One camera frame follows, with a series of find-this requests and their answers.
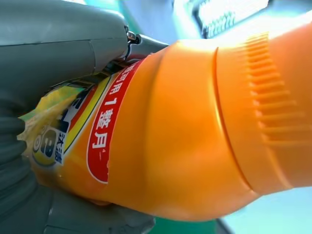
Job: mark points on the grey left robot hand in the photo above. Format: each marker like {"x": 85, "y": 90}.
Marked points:
{"x": 48, "y": 48}

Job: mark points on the bright grid light panel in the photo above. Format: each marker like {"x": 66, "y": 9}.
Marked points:
{"x": 227, "y": 16}

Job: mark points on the green table mat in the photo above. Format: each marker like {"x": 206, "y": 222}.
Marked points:
{"x": 185, "y": 227}

